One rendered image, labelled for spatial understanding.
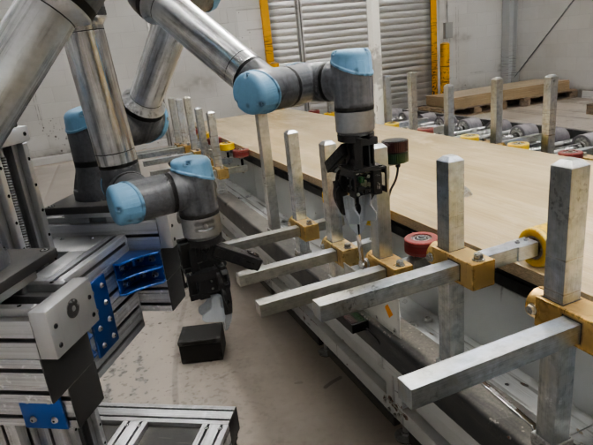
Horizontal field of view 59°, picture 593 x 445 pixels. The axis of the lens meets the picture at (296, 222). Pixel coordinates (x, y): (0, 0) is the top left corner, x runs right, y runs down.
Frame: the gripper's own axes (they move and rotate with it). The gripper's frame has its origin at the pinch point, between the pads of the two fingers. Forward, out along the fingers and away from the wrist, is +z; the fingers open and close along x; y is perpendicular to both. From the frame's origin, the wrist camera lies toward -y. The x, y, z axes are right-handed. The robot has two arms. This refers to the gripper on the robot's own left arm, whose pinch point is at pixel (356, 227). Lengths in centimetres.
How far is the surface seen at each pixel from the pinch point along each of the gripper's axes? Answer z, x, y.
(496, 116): 2, 117, -89
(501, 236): 8.8, 35.0, 3.9
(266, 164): 3, 9, -83
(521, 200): 9, 57, -13
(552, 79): -15, 118, -61
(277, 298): 13.1, -17.8, -3.4
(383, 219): 2.6, 10.8, -7.2
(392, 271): 12.6, 8.7, -0.8
